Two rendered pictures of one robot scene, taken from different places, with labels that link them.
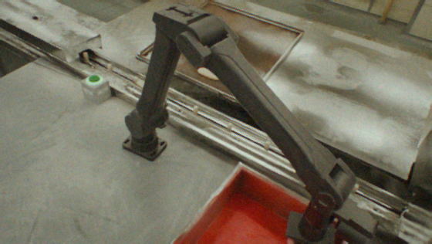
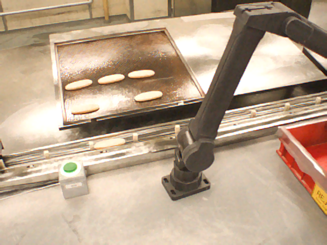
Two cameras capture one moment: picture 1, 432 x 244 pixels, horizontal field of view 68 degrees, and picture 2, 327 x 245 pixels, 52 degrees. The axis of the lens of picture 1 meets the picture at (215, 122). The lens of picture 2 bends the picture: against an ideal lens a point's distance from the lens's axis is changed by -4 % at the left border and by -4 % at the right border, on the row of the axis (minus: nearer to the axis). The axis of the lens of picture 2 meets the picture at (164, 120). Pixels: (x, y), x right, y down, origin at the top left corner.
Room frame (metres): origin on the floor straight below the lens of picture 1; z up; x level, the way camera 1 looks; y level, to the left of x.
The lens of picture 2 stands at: (0.25, 0.75, 1.54)
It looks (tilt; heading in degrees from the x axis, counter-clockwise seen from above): 35 degrees down; 315
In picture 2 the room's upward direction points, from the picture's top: 2 degrees counter-clockwise
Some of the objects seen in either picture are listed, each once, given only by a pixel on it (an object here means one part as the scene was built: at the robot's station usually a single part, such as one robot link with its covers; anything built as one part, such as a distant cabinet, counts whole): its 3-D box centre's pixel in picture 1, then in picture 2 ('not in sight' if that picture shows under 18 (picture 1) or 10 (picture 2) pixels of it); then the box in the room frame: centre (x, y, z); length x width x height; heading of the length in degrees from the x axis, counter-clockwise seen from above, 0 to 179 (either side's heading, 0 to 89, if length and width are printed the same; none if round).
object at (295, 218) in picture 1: (313, 225); not in sight; (0.38, -0.23, 0.97); 0.10 x 0.07 x 0.07; 75
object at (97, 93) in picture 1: (97, 92); (74, 182); (0.92, 0.44, 0.84); 0.08 x 0.08 x 0.11; 61
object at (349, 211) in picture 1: (347, 211); not in sight; (0.36, -0.27, 1.06); 0.11 x 0.09 x 0.12; 55
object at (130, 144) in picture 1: (143, 137); (185, 174); (0.69, 0.22, 0.86); 0.12 x 0.09 x 0.08; 67
